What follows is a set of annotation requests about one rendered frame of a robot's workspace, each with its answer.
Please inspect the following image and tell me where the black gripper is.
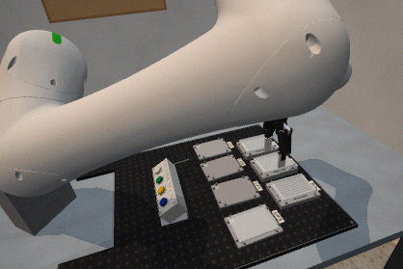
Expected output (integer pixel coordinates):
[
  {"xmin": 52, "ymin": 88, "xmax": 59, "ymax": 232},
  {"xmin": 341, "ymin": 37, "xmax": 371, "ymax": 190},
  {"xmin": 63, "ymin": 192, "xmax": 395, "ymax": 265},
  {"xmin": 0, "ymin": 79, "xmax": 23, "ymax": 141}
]
[{"xmin": 262, "ymin": 118, "xmax": 293, "ymax": 168}]

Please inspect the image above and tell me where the white button panel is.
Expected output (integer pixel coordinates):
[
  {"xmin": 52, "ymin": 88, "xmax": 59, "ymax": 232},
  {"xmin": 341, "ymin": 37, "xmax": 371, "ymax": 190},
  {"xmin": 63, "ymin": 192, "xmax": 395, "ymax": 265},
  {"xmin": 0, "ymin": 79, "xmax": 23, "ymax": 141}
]
[{"xmin": 152, "ymin": 158, "xmax": 189, "ymax": 227}]

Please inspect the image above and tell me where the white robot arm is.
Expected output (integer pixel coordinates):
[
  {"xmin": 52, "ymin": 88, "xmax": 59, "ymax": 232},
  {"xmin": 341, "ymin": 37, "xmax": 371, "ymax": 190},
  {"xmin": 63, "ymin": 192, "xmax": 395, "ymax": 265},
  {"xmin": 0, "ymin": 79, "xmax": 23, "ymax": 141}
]
[{"xmin": 0, "ymin": 0, "xmax": 352, "ymax": 197}]

